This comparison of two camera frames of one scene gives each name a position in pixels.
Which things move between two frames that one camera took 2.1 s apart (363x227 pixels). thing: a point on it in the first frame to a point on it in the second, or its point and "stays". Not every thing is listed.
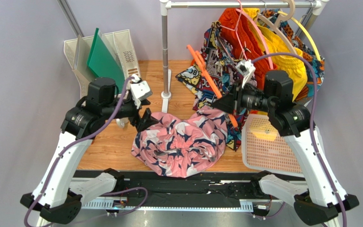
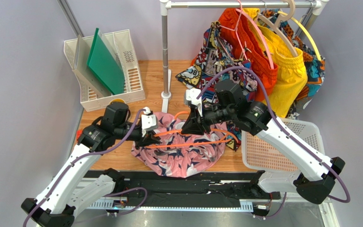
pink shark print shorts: [181, 148] stays
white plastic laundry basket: [263, 149] stays
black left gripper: [142, 123] to [150, 138]
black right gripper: [237, 101] to [201, 117]
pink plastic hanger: [260, 27] stays
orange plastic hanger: [201, 62] to [213, 130]
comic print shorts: [214, 74] stays
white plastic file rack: [120, 45] stays
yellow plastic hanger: [310, 39] stays
